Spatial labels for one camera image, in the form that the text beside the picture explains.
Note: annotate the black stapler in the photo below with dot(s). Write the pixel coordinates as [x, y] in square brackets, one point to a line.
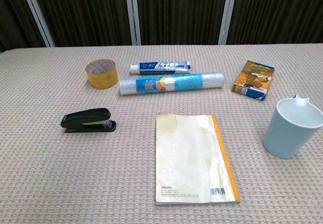
[85, 115]

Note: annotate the beige booklet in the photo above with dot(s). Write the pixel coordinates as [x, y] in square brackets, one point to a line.
[186, 158]

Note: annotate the plastic wrap roll blue label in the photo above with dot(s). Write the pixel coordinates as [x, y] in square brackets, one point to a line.
[171, 82]

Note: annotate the blue and white toothpaste tube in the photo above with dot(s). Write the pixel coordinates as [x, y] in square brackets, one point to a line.
[156, 67]

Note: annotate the clear yellowish packing tape roll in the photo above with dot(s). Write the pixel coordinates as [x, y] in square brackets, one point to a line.
[101, 81]

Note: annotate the orange and blue cardboard box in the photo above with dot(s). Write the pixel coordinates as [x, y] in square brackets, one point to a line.
[252, 80]

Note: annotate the beige woven tablecloth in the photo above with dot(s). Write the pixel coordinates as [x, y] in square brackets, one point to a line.
[75, 171]

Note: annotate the dark brown curtain backdrop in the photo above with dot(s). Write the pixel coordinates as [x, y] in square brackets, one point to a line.
[83, 12]

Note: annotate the pale blue plastic cup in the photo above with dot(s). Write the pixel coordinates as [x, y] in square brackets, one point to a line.
[285, 138]

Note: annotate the grey metal screen post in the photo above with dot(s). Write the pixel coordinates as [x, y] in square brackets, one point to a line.
[133, 14]
[38, 14]
[227, 14]

